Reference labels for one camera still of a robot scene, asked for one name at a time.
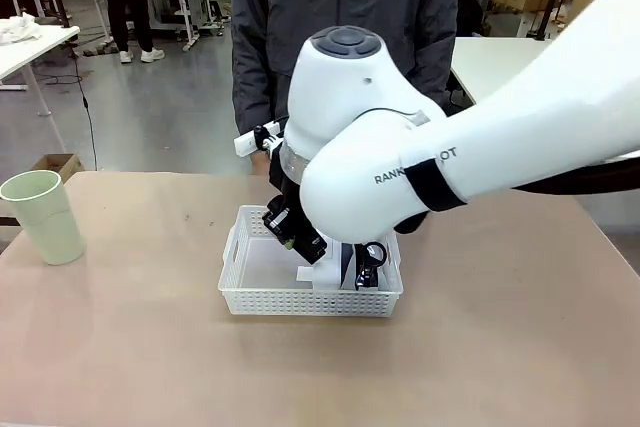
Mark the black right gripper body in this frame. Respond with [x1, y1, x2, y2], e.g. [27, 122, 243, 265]
[267, 144, 306, 222]

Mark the white rectangular box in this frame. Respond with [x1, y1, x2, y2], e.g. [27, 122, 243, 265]
[297, 239, 347, 293]

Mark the black magnifying glass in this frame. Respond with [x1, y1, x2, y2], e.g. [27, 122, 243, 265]
[353, 240, 389, 292]

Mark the pale green plastic cup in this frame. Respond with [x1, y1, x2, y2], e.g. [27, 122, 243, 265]
[0, 170, 87, 267]

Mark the person's right forearm gray sleeve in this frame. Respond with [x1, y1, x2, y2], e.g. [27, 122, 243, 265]
[231, 46, 281, 158]

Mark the person's left forearm gray sleeve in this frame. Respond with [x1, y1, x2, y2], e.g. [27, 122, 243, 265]
[427, 59, 459, 111]

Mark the white perforated plastic basket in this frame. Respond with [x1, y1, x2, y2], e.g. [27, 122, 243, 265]
[217, 204, 405, 319]

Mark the person's right hand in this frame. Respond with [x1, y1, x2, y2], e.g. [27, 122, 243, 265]
[249, 149, 274, 177]

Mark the gray jacket torso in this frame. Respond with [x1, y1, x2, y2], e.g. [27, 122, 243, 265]
[230, 0, 461, 176]

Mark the open cardboard box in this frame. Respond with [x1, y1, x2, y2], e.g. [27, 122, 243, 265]
[29, 153, 84, 179]

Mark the white table with rounded corner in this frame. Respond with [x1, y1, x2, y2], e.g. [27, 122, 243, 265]
[448, 36, 554, 116]

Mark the white desk with cloth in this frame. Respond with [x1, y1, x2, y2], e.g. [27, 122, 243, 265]
[0, 16, 81, 146]

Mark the crumpled white cloth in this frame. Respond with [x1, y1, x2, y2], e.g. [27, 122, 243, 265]
[0, 14, 44, 47]

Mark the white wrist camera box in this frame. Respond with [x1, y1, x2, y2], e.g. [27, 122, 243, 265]
[234, 119, 289, 158]

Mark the black floor cable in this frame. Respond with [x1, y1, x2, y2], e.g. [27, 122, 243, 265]
[72, 46, 99, 172]

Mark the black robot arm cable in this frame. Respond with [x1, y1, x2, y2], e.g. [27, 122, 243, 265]
[394, 151, 640, 236]

